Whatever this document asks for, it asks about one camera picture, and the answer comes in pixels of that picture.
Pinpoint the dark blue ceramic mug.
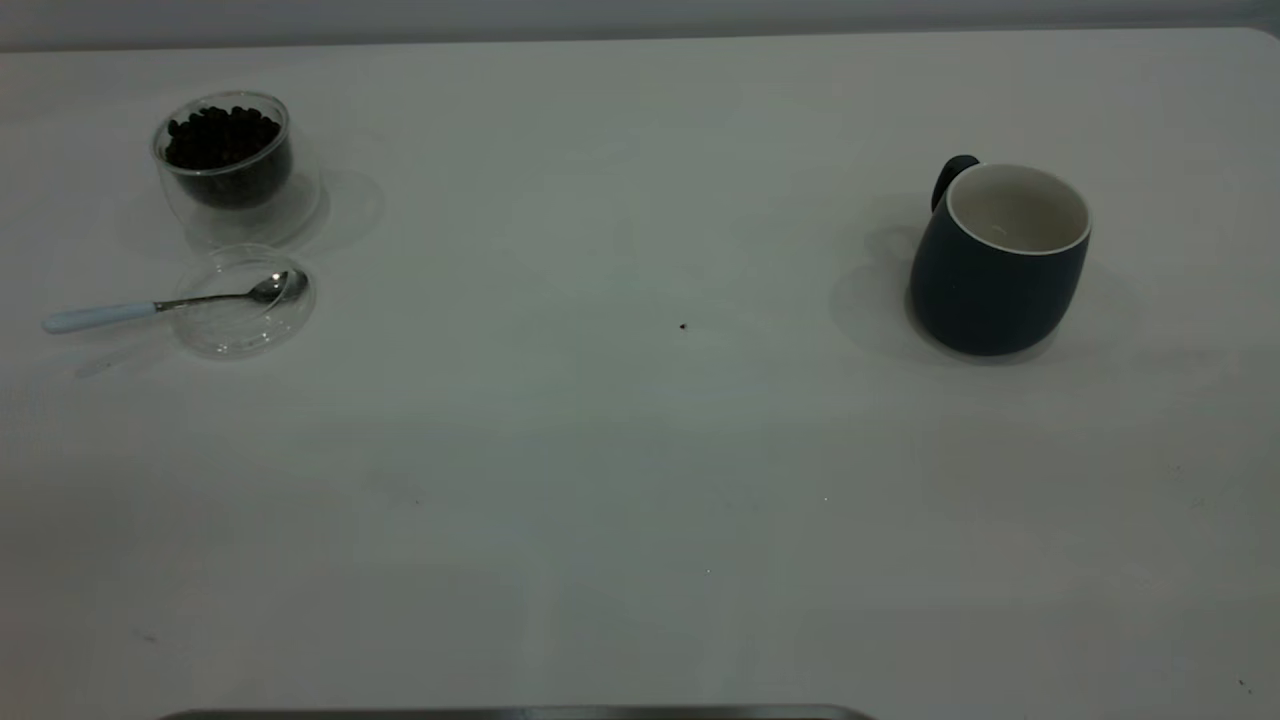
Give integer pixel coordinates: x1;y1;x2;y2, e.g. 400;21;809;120
907;155;1093;357

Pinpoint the metal spoon light blue handle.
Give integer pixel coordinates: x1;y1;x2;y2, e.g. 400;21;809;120
42;269;309;335

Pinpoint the clear round glass lid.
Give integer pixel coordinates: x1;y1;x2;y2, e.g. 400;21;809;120
172;243;317;359

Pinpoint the dark coffee beans heap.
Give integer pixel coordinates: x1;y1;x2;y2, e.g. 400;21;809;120
163;105;293;209

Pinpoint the clear double-wall glass cup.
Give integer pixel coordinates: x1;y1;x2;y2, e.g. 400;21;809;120
150;90;323;249

